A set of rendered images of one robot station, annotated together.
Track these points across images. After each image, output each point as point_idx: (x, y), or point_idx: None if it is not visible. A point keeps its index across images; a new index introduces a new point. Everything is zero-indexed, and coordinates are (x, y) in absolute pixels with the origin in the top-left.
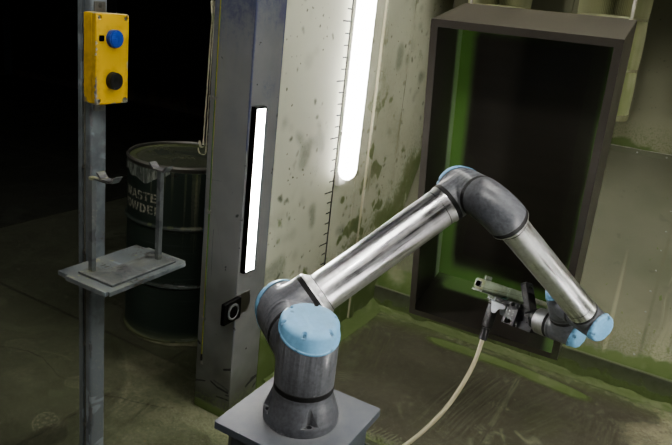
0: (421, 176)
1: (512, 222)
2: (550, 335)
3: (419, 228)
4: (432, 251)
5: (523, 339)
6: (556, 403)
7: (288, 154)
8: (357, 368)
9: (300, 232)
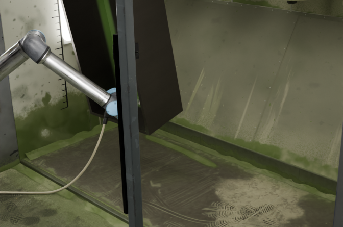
0: (70, 35)
1: (36, 55)
2: (115, 117)
3: (6, 60)
4: (108, 79)
5: (140, 125)
6: (192, 168)
7: (14, 28)
8: (86, 150)
9: (37, 71)
